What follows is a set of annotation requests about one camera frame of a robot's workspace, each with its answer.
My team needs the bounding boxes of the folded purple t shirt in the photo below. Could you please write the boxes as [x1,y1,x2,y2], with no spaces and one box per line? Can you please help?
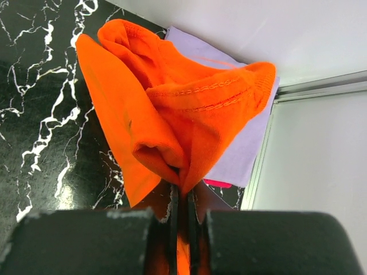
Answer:
[165,26,280,187]

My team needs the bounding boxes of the orange t shirt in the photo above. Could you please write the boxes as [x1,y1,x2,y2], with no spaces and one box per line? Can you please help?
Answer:
[75,18,278,275]

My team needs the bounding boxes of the folded pink t shirt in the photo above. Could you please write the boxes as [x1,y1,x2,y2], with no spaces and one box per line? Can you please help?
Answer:
[204,179,232,188]

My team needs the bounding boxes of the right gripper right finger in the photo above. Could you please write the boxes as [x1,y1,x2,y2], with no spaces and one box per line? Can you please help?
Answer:
[188,183,363,274]

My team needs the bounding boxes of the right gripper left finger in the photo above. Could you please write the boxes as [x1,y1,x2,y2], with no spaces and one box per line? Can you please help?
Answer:
[1,181,178,274]

